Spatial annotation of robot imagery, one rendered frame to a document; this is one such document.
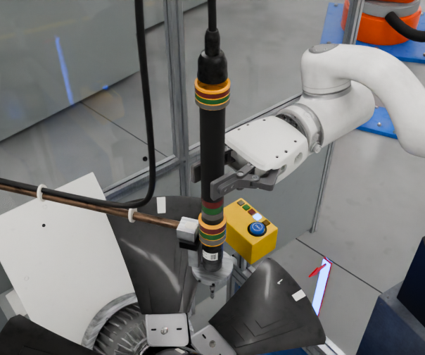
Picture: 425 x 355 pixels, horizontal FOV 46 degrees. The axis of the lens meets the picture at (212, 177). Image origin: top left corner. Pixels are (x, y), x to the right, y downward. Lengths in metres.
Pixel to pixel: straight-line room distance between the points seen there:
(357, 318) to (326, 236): 0.52
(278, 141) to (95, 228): 0.58
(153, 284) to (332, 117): 0.48
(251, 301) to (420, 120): 0.58
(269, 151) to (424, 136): 0.21
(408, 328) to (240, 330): 0.57
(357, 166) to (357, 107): 2.53
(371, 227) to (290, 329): 1.91
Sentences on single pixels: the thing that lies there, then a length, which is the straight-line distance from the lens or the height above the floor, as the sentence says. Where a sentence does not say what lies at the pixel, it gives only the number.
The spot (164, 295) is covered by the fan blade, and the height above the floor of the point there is 1.30.
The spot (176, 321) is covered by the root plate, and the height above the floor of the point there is 1.27.
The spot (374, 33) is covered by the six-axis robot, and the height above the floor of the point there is 0.14.
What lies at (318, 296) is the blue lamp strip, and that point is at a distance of 1.34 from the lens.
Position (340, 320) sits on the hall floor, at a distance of 2.58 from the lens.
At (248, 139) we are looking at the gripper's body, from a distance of 0.75.
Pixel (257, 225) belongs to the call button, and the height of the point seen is 1.08.
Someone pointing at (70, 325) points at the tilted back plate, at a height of 1.15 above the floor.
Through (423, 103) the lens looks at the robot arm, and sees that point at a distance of 0.76.
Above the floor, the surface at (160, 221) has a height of 1.54.
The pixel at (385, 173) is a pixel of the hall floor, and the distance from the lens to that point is 3.37.
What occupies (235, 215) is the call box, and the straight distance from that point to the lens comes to 1.46.
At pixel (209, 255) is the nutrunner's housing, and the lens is 0.81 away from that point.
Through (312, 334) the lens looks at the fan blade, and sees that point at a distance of 1.18.
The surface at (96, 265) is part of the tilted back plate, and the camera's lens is 1.19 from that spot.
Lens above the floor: 2.14
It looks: 43 degrees down
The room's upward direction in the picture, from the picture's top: straight up
